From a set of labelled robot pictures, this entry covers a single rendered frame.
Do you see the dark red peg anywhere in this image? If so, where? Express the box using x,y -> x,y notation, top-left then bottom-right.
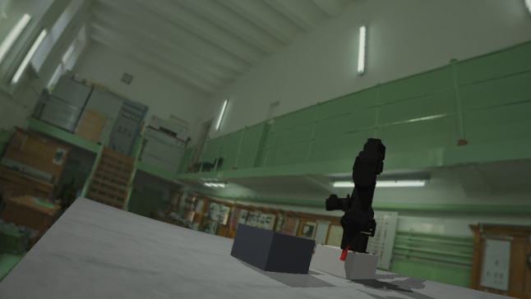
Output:
340,246 -> 349,261

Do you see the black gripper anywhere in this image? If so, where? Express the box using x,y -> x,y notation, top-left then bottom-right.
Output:
340,192 -> 372,250

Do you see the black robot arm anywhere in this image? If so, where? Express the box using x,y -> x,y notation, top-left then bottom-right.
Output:
325,138 -> 386,254

